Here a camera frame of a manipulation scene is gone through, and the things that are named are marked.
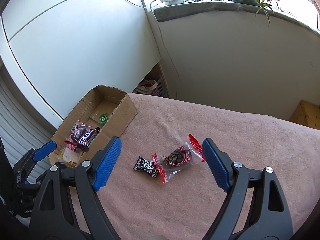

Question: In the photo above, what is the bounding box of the packaged bread slice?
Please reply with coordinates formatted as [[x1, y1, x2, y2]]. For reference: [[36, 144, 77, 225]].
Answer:
[[59, 147, 83, 167]]

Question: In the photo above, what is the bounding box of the brown Chinese Snickers bar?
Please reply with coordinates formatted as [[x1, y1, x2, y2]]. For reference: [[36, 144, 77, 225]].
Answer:
[[75, 127, 100, 152]]

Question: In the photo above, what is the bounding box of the red clear date bag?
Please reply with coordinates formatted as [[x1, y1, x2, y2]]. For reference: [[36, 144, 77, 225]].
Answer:
[[64, 120, 94, 152], [151, 134, 206, 184]]

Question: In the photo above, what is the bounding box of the black white candy packet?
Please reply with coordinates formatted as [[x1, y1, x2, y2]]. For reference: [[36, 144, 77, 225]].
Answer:
[[133, 156, 158, 178]]

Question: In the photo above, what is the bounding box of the brown cardboard box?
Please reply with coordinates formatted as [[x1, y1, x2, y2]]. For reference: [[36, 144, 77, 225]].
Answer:
[[49, 86, 137, 165]]

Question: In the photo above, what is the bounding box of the pink table cloth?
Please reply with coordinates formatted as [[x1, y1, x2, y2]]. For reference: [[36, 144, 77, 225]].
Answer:
[[98, 94, 319, 239]]

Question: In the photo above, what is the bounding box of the white cabinet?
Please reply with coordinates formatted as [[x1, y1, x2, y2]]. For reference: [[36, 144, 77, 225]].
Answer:
[[1, 0, 161, 127]]

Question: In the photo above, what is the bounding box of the wooden stool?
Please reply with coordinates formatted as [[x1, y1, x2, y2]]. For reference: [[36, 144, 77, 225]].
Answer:
[[289, 100, 320, 130]]

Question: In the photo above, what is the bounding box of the white basket with shoes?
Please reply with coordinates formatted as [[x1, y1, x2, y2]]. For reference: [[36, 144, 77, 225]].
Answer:
[[133, 64, 169, 98]]

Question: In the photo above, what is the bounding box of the white cable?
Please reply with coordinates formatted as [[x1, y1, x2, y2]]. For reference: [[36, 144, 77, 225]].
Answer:
[[105, 0, 180, 99]]

